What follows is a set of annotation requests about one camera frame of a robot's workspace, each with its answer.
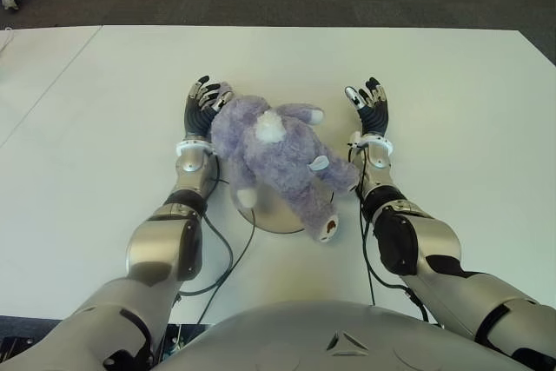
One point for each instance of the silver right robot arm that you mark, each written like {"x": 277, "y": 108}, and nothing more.
{"x": 434, "y": 240}

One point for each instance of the silver robot torso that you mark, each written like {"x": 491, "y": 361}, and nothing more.
{"x": 339, "y": 340}

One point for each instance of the purple plush bunny doll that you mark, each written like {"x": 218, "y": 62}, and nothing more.
{"x": 282, "y": 158}

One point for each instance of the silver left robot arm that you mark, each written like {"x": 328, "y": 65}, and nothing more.
{"x": 152, "y": 249}

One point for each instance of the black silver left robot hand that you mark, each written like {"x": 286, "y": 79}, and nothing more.
{"x": 197, "y": 117}

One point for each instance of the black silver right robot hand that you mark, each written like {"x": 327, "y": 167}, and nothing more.
{"x": 373, "y": 112}

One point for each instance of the white plate with black rim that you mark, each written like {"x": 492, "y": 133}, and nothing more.
{"x": 278, "y": 214}

